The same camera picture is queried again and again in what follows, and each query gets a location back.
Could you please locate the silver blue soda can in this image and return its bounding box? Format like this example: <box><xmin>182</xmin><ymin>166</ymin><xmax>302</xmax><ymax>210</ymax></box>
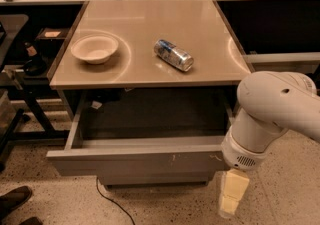
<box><xmin>154</xmin><ymin>39</ymin><xmax>194</xmax><ymax>72</ymax></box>

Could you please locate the grey drawer cabinet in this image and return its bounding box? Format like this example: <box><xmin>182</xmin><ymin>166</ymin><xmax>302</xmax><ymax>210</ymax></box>
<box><xmin>46</xmin><ymin>0</ymin><xmax>256</xmax><ymax>190</ymax></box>

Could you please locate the grey drawer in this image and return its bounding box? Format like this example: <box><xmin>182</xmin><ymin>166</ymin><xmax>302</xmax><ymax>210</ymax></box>
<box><xmin>47</xmin><ymin>88</ymin><xmax>228</xmax><ymax>176</ymax></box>
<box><xmin>98</xmin><ymin>172</ymin><xmax>214</xmax><ymax>186</ymax></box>

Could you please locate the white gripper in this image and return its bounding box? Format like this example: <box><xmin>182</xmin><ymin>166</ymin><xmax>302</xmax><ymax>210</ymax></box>
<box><xmin>218</xmin><ymin>129</ymin><xmax>266</xmax><ymax>218</ymax></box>

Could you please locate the black bottle with label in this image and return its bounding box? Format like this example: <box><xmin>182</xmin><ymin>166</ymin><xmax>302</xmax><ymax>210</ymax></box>
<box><xmin>23</xmin><ymin>42</ymin><xmax>47</xmax><ymax>76</ymax></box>

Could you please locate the brown right shoe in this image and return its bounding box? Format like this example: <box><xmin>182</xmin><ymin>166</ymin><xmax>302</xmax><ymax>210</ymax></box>
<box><xmin>19</xmin><ymin>216</ymin><xmax>43</xmax><ymax>225</ymax></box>

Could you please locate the grey top drawer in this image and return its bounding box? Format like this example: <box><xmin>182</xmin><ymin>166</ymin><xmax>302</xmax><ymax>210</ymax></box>
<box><xmin>47</xmin><ymin>88</ymin><xmax>228</xmax><ymax>176</ymax></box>

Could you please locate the black floor cable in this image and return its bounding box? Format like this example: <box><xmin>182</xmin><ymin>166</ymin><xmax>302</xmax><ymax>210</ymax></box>
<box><xmin>95</xmin><ymin>177</ymin><xmax>136</xmax><ymax>225</ymax></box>

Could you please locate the white paper bowl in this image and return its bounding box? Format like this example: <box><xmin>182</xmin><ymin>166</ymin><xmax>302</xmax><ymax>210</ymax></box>
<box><xmin>71</xmin><ymin>34</ymin><xmax>119</xmax><ymax>65</ymax></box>

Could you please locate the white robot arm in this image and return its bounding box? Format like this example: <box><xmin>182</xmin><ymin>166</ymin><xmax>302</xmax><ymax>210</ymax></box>
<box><xmin>219</xmin><ymin>71</ymin><xmax>320</xmax><ymax>218</ymax></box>

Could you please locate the black desk frame leg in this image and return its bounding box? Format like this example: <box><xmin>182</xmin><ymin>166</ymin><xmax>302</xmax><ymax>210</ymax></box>
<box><xmin>0</xmin><ymin>88</ymin><xmax>69</xmax><ymax>171</ymax></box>

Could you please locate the grey bottom drawer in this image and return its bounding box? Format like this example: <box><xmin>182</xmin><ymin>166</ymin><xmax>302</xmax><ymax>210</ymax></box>
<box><xmin>98</xmin><ymin>172</ymin><xmax>214</xmax><ymax>186</ymax></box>

